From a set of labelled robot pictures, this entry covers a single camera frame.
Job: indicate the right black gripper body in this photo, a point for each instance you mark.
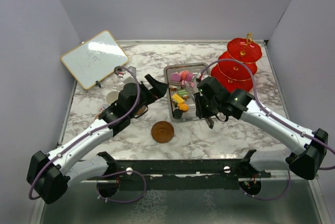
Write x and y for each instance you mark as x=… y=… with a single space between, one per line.
x=206 y=108

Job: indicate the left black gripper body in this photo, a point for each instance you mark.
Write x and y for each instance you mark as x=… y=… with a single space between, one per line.
x=147 y=98

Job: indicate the white mug blue handle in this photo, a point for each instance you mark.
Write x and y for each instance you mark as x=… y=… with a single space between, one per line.
x=111 y=97

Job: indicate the brown wooden coaster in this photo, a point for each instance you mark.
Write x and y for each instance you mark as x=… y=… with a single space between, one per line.
x=162 y=131
x=141 y=111

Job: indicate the metal tongs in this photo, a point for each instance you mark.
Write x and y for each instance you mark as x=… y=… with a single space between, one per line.
x=202 y=110

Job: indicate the stainless steel tray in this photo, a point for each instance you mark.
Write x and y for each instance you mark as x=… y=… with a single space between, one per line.
x=195 y=68

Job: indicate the red three-tier cake stand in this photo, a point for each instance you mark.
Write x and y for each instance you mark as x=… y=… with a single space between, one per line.
x=237 y=64

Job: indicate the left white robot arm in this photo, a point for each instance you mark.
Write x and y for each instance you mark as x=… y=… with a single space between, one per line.
x=50 y=174

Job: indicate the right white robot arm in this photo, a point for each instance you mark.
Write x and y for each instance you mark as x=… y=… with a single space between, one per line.
x=305 y=148

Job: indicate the small tea bag packet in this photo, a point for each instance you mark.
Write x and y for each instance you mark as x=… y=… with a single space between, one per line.
x=103 y=107

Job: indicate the brown layered cake slice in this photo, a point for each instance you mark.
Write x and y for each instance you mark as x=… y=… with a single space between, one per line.
x=175 y=85

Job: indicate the pink cake with cherry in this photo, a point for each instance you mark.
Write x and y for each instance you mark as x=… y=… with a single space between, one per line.
x=187 y=84

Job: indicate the green layered cake slice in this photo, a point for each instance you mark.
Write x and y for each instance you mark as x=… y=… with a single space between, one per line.
x=183 y=93

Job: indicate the orange fish-shaped pastry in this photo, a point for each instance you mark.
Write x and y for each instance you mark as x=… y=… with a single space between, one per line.
x=183 y=107

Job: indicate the black round cookie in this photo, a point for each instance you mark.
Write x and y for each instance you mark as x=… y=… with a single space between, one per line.
x=177 y=114

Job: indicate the pink mug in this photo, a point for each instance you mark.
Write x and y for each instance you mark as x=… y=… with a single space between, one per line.
x=97 y=116

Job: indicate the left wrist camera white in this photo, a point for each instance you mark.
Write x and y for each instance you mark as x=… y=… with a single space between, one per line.
x=123 y=75

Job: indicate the whiteboard with yellow frame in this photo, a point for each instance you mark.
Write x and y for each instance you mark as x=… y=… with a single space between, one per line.
x=94 y=60

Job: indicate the black mounting rail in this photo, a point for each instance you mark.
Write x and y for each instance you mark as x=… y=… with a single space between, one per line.
x=170 y=175

